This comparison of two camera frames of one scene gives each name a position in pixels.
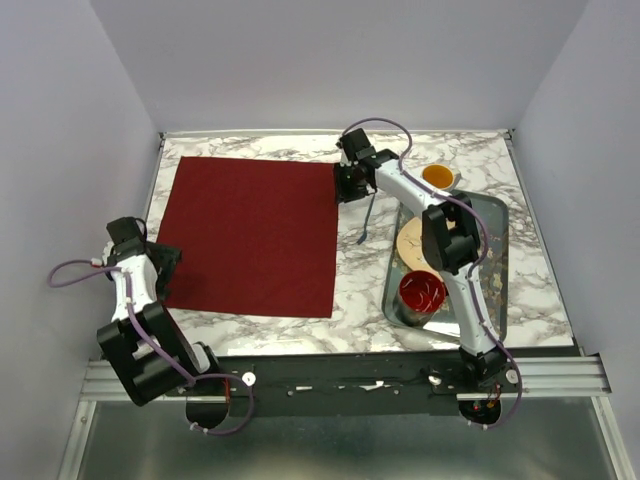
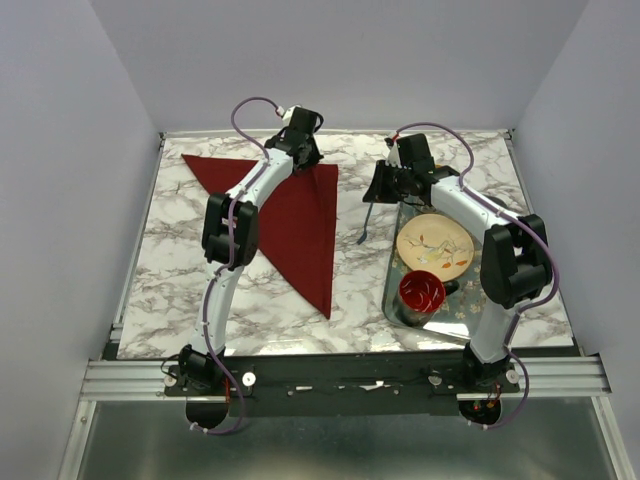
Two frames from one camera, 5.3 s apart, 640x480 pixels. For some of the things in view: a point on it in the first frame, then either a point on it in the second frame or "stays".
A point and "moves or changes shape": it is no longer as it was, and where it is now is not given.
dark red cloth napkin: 257,236 moves or changes shape
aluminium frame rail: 566,378 stays
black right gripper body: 347,188 → 401,177
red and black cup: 420,296 stays
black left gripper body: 168,256 → 312,154
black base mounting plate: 419,384 stays
